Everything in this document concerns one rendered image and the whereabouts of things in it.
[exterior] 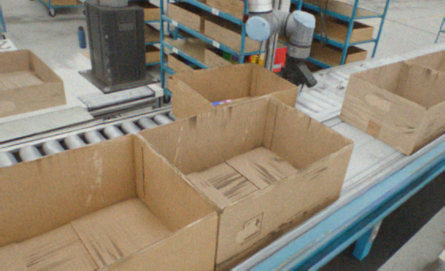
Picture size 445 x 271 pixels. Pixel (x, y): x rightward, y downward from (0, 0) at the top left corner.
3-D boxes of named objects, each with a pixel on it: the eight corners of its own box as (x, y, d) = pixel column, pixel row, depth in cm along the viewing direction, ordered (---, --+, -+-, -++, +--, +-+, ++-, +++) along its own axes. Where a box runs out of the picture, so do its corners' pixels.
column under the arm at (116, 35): (77, 72, 166) (67, -3, 150) (132, 63, 184) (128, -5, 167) (105, 94, 152) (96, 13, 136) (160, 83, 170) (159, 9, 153)
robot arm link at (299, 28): (296, 9, 148) (319, 13, 145) (291, 39, 154) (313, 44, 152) (288, 12, 140) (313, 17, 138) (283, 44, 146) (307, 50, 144)
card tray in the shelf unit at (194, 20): (167, 16, 276) (167, 1, 271) (201, 13, 296) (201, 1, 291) (199, 31, 254) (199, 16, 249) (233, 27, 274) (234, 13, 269)
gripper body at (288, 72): (290, 77, 163) (295, 50, 157) (304, 84, 158) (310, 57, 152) (278, 79, 158) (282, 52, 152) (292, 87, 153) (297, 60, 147)
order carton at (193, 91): (249, 96, 170) (253, 61, 162) (292, 125, 152) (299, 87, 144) (171, 114, 146) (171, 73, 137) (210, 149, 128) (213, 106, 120)
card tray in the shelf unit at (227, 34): (203, 34, 249) (204, 19, 244) (237, 30, 269) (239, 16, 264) (242, 52, 226) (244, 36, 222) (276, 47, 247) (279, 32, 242)
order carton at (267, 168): (262, 145, 110) (269, 94, 102) (340, 199, 94) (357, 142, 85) (137, 195, 84) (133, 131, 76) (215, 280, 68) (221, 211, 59)
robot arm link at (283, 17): (256, 9, 142) (286, 15, 139) (267, 5, 151) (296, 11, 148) (253, 32, 147) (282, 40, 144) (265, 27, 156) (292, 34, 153)
